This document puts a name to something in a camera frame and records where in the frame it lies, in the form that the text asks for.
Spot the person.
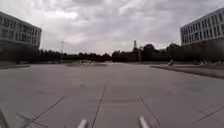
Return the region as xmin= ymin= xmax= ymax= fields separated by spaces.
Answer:
xmin=167 ymin=58 xmax=175 ymax=67

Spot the pale building with window grid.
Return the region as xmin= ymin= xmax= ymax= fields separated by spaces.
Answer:
xmin=179 ymin=7 xmax=224 ymax=48

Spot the robot's own part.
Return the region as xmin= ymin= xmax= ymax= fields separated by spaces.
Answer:
xmin=138 ymin=115 xmax=151 ymax=128
xmin=76 ymin=118 xmax=88 ymax=128

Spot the thin pale lamp pole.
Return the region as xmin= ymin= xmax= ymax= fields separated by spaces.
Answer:
xmin=60 ymin=40 xmax=65 ymax=62

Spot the distant tower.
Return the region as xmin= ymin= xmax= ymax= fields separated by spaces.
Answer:
xmin=133 ymin=39 xmax=138 ymax=52

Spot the row of dark trees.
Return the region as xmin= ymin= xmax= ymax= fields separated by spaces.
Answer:
xmin=0 ymin=42 xmax=224 ymax=64

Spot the dark raised bed with kerb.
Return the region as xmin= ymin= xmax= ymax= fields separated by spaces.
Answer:
xmin=149 ymin=63 xmax=224 ymax=80
xmin=0 ymin=63 xmax=31 ymax=70

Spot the grey paved plaza ground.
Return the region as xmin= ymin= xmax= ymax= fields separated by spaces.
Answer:
xmin=0 ymin=61 xmax=224 ymax=128

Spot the grey building with window rows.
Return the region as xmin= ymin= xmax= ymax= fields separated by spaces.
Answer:
xmin=0 ymin=10 xmax=43 ymax=52

